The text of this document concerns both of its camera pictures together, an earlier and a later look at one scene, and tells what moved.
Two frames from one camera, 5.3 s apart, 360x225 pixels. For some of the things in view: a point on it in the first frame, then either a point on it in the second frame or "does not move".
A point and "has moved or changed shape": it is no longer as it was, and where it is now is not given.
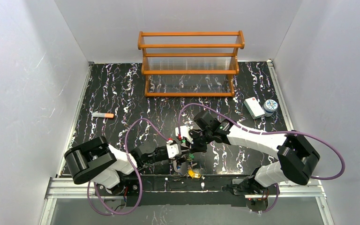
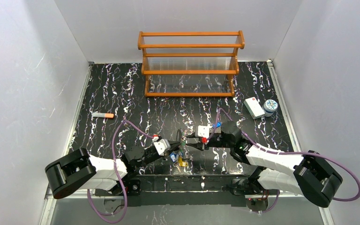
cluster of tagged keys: x=190 y=172 has moved or changed shape
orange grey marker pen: x=103 y=115 does not move
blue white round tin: x=270 y=106 does not move
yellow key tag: x=192 y=174 has moved or changed shape
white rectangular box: x=253 y=107 does not move
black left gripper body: x=181 y=159 to x=172 y=146
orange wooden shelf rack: x=190 y=64 does not move
